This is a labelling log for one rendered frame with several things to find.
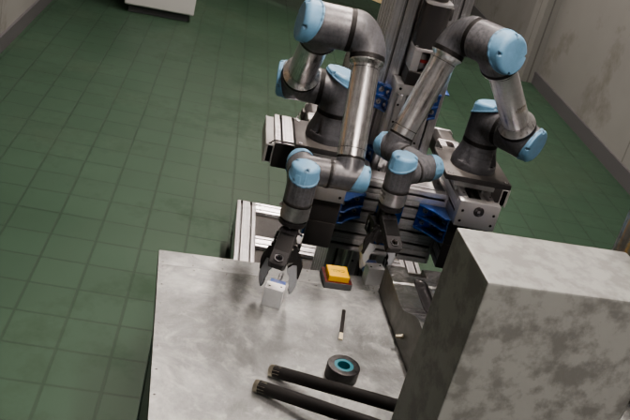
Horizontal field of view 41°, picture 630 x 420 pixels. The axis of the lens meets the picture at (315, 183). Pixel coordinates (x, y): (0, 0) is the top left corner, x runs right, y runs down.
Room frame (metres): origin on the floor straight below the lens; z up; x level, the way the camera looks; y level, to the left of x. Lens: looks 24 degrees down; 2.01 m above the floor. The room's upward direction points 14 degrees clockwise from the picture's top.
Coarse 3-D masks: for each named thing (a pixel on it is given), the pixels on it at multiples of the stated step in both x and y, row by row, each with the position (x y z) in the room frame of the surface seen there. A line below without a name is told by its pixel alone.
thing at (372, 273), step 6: (366, 264) 2.14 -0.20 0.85; (372, 264) 2.14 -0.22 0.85; (378, 264) 2.14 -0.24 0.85; (366, 270) 2.13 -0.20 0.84; (372, 270) 2.11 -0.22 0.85; (378, 270) 2.12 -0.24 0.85; (366, 276) 2.12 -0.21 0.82; (372, 276) 2.11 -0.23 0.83; (378, 276) 2.12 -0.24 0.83; (366, 282) 2.11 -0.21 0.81; (372, 282) 2.11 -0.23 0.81; (378, 282) 2.12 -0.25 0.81
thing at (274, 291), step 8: (272, 280) 1.93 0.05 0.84; (280, 280) 1.95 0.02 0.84; (264, 288) 1.87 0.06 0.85; (272, 288) 1.88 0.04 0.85; (280, 288) 1.89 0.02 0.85; (264, 296) 1.87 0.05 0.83; (272, 296) 1.87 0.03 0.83; (280, 296) 1.87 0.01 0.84; (264, 304) 1.87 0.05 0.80; (272, 304) 1.87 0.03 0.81; (280, 304) 1.89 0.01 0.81
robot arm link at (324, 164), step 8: (296, 152) 2.03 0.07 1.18; (304, 152) 2.03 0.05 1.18; (288, 160) 2.01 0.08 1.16; (312, 160) 2.00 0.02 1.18; (320, 160) 2.01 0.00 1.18; (328, 160) 2.02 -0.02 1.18; (288, 168) 1.97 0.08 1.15; (328, 168) 2.00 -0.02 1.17; (320, 176) 1.99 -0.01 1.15; (328, 176) 1.99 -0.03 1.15; (320, 184) 1.99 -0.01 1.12
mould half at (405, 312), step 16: (384, 272) 2.09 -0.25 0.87; (400, 272) 2.07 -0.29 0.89; (432, 272) 2.12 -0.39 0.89; (384, 288) 2.05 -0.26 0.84; (400, 288) 1.99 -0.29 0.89; (432, 288) 2.03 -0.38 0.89; (384, 304) 2.01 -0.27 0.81; (400, 304) 1.91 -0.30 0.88; (416, 304) 1.93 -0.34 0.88; (400, 320) 1.88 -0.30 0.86; (416, 320) 1.78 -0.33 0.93; (416, 336) 1.75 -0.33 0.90; (400, 352) 1.81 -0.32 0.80
